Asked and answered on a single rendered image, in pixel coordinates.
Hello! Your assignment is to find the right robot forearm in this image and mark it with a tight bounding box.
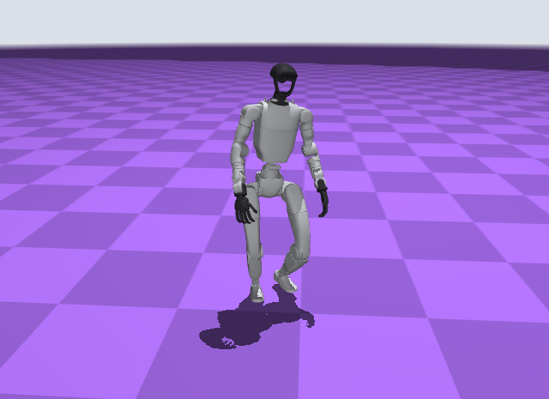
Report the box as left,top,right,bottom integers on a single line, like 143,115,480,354
230,142,246,193

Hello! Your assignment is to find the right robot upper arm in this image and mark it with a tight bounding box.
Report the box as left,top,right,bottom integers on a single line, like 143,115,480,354
232,104,262,158

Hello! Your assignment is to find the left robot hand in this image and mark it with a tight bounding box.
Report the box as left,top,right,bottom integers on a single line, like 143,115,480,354
317,178,329,217

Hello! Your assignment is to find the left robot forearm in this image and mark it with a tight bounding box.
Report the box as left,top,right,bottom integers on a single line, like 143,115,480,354
307,144,326,189

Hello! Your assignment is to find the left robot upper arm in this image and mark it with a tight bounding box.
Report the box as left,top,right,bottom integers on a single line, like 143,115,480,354
299,106,317,157

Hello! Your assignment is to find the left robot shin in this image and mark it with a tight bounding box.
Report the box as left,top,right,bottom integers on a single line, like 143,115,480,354
278,251,310,277

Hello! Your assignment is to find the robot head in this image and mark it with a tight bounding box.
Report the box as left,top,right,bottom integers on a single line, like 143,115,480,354
270,63,298,106

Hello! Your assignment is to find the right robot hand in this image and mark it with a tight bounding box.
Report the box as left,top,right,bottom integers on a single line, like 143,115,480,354
233,183,257,224

